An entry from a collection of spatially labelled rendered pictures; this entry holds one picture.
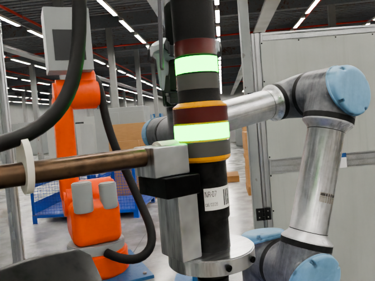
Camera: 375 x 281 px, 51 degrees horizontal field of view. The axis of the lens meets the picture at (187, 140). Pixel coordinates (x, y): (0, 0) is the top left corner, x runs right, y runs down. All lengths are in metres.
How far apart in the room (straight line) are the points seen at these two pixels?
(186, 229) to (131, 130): 8.00
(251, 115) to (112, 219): 3.32
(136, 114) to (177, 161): 10.54
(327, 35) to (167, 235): 2.05
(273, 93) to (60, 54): 3.30
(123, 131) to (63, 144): 4.17
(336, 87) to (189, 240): 0.67
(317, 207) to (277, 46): 1.40
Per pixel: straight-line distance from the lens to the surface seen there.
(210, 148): 0.29
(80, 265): 0.44
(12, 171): 0.25
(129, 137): 8.30
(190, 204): 0.29
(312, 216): 0.92
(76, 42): 0.27
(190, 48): 0.30
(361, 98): 0.96
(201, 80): 0.30
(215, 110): 0.29
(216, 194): 0.30
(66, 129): 4.23
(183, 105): 0.30
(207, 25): 0.31
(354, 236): 2.40
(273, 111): 1.00
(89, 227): 4.13
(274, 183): 2.19
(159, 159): 0.27
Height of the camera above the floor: 1.57
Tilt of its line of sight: 3 degrees down
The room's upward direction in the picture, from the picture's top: 5 degrees counter-clockwise
